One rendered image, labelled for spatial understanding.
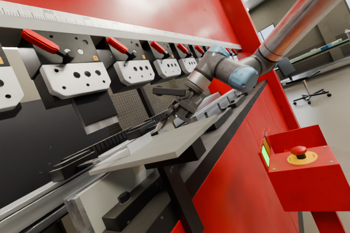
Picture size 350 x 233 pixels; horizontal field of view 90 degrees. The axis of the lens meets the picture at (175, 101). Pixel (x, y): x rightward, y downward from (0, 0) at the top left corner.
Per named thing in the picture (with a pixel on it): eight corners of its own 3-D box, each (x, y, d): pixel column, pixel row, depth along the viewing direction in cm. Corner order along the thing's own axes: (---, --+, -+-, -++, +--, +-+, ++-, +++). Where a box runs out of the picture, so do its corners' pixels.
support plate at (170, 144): (177, 157, 25) (175, 151, 25) (89, 176, 40) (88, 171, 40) (219, 118, 39) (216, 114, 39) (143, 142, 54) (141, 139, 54)
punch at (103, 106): (88, 133, 43) (73, 98, 43) (85, 135, 44) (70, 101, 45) (120, 120, 52) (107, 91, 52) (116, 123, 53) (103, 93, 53)
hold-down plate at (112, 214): (121, 232, 34) (114, 218, 34) (106, 230, 37) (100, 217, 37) (190, 157, 59) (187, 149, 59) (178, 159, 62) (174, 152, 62)
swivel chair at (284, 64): (328, 91, 361) (308, 47, 362) (334, 97, 310) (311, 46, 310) (293, 101, 398) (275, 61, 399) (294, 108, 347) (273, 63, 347)
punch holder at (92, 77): (56, 98, 37) (25, 27, 37) (44, 110, 42) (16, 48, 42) (113, 87, 50) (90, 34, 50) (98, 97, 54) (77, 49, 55)
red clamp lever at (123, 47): (111, 34, 50) (138, 53, 56) (103, 41, 53) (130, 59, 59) (109, 37, 49) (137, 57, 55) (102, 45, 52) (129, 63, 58)
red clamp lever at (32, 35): (26, 24, 34) (77, 53, 40) (21, 36, 36) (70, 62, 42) (21, 30, 33) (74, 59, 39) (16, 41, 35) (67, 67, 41)
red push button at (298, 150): (312, 162, 46) (307, 150, 46) (295, 164, 48) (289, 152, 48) (310, 155, 49) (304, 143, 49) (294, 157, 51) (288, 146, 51)
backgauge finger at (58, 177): (88, 175, 44) (80, 157, 44) (52, 182, 59) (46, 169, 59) (124, 153, 54) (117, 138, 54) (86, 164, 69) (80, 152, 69)
